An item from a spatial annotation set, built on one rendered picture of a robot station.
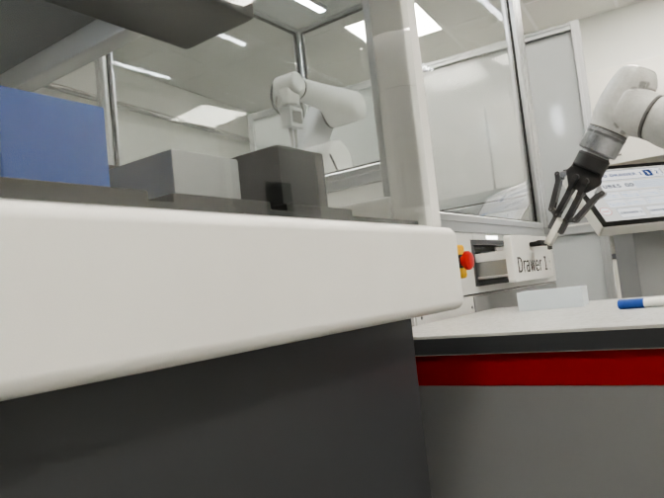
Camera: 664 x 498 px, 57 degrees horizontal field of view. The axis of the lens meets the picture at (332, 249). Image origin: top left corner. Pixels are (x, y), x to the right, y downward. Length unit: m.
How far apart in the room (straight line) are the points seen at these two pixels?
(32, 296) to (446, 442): 0.71
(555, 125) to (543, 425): 2.57
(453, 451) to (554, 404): 0.17
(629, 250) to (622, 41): 3.24
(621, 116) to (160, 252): 1.26
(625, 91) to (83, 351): 1.35
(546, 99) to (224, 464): 3.01
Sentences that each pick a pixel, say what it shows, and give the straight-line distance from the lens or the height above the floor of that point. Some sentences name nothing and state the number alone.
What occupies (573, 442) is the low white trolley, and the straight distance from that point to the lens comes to 0.89.
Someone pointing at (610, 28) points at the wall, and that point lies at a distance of 5.54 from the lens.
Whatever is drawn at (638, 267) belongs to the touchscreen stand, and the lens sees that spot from 2.42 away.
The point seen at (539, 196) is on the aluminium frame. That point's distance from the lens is 2.12.
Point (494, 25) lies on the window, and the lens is 2.08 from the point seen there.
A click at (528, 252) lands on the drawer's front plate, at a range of 1.58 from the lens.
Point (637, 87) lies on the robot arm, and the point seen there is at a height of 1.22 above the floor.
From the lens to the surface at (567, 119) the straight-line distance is 3.34.
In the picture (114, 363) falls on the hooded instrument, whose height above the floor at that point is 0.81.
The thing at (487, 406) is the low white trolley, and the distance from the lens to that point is 0.92.
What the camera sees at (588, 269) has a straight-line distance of 3.26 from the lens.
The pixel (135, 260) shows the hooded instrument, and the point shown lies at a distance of 0.40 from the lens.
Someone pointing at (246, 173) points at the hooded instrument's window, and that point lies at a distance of 0.50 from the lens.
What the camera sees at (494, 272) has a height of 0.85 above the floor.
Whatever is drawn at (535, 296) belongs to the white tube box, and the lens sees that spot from 1.30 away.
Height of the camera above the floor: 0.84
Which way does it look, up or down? 4 degrees up
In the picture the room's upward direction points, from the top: 6 degrees counter-clockwise
